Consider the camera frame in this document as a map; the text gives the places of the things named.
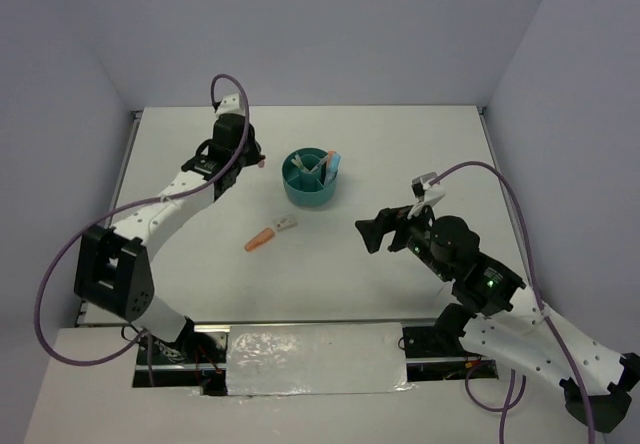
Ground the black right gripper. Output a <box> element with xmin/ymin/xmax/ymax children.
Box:
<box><xmin>353</xmin><ymin>196</ymin><xmax>452</xmax><ymax>280</ymax></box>

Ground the purple gel pen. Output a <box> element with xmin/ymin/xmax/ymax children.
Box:
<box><xmin>309</xmin><ymin>154</ymin><xmax>329</xmax><ymax>173</ymax></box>

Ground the white staple box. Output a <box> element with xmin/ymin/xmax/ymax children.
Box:
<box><xmin>273</xmin><ymin>214</ymin><xmax>298</xmax><ymax>232</ymax></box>

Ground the blue highlighter marker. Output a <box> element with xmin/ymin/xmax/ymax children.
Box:
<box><xmin>324</xmin><ymin>152</ymin><xmax>341</xmax><ymax>187</ymax></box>

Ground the orange capsule correction tape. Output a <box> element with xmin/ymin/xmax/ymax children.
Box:
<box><xmin>244</xmin><ymin>228</ymin><xmax>275</xmax><ymax>252</ymax></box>

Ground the yellow gel pen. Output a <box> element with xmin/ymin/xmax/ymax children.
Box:
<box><xmin>291</xmin><ymin>154</ymin><xmax>308</xmax><ymax>172</ymax></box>

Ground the grey translucent highlighter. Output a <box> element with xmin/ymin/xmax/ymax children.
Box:
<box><xmin>323</xmin><ymin>150</ymin><xmax>336</xmax><ymax>186</ymax></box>

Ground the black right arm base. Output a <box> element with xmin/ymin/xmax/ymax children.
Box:
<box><xmin>397</xmin><ymin>304</ymin><xmax>498</xmax><ymax>383</ymax></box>

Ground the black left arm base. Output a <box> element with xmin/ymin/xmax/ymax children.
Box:
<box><xmin>120</xmin><ymin>324</ymin><xmax>229</xmax><ymax>397</ymax></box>

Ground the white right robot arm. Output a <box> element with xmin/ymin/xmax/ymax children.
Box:
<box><xmin>355</xmin><ymin>207</ymin><xmax>639</xmax><ymax>434</ymax></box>

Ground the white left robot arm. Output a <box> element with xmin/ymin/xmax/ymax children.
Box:
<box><xmin>74</xmin><ymin>111</ymin><xmax>264</xmax><ymax>363</ymax></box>

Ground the teal round divided organizer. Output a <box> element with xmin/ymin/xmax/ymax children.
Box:
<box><xmin>281</xmin><ymin>147</ymin><xmax>341</xmax><ymax>208</ymax></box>

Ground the silver foil tape sheet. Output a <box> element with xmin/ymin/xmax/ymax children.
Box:
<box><xmin>226</xmin><ymin>323</ymin><xmax>410</xmax><ymax>396</ymax></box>

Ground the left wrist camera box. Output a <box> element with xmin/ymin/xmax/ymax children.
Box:
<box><xmin>214</xmin><ymin>93</ymin><xmax>246</xmax><ymax>118</ymax></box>

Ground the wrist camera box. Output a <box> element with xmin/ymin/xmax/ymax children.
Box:
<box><xmin>214</xmin><ymin>93</ymin><xmax>246</xmax><ymax>118</ymax></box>
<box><xmin>408</xmin><ymin>172</ymin><xmax>446</xmax><ymax>219</ymax></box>

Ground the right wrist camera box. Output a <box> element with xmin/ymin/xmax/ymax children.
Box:
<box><xmin>408</xmin><ymin>172</ymin><xmax>446</xmax><ymax>219</ymax></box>

